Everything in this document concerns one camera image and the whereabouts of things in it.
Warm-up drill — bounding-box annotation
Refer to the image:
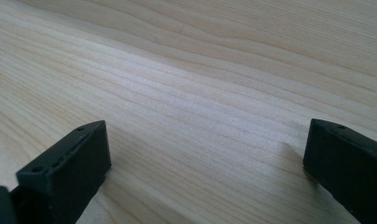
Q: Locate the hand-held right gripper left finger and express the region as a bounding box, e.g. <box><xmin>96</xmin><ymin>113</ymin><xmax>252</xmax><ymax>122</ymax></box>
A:
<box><xmin>9</xmin><ymin>119</ymin><xmax>113</xmax><ymax>224</ymax></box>

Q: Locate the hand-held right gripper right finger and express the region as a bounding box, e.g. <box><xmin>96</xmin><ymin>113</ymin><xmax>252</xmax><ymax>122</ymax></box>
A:
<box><xmin>302</xmin><ymin>118</ymin><xmax>377</xmax><ymax>224</ymax></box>

